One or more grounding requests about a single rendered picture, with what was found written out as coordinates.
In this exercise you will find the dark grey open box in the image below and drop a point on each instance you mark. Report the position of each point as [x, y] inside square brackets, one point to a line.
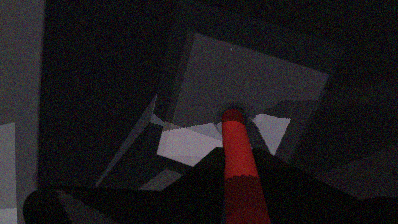
[94, 79]

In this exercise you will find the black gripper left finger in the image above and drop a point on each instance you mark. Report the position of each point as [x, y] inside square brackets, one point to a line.
[195, 198]

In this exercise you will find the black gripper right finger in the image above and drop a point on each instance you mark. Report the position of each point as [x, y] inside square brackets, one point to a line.
[294, 197]

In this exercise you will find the red peg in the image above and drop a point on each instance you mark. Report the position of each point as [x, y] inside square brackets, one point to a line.
[245, 202]

